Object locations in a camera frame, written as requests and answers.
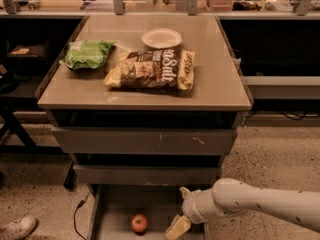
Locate green chip bag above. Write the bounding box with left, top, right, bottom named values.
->
left=59, top=39, right=114, bottom=71

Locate white sneaker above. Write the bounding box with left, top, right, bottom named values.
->
left=0, top=216, right=38, bottom=240

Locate brown yellow sea salt bag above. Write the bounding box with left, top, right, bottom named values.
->
left=104, top=49, right=196, bottom=91

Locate grey top drawer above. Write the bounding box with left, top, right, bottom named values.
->
left=52, top=127, right=237, bottom=156

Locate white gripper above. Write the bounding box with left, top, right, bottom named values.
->
left=165, top=187, right=218, bottom=240

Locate black floor cable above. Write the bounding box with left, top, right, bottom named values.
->
left=73, top=191, right=92, bottom=240

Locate grey middle drawer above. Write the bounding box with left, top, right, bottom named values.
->
left=73, top=165, right=221, bottom=186

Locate grey open bottom drawer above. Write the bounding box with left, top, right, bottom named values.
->
left=87, top=184, right=211, bottom=240

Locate black table frame left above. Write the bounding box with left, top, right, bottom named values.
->
left=0, top=100, right=77, bottom=189

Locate dark box on shelf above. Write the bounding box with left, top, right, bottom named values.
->
left=6, top=45, right=48, bottom=62

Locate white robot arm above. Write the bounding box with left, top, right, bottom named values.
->
left=165, top=178, right=320, bottom=240

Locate red apple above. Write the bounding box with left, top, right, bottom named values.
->
left=130, top=214, right=148, bottom=233

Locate white paper bowl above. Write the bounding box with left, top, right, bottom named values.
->
left=142, top=28, right=182, bottom=49

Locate grey drawer cabinet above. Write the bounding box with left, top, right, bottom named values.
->
left=38, top=15, right=252, bottom=190

